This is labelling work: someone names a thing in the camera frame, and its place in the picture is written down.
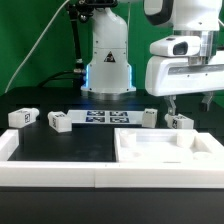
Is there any white cable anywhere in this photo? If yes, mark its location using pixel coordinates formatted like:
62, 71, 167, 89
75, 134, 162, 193
3, 0, 72, 94

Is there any white U-shaped fence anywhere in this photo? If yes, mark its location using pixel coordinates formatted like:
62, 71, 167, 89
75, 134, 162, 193
0, 129, 224, 188

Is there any white marker tag sheet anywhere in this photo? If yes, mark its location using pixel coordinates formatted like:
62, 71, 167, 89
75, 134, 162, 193
67, 110, 143, 124

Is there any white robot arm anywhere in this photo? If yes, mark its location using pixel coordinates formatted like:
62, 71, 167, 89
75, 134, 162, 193
82, 0, 224, 115

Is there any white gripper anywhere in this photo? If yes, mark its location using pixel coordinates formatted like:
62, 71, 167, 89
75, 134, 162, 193
145, 51, 224, 116

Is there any white square tabletop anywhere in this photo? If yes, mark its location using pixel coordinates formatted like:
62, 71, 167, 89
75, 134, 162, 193
114, 128, 224, 163

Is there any black cable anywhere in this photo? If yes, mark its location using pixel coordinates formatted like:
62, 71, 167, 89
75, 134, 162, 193
37, 69, 87, 88

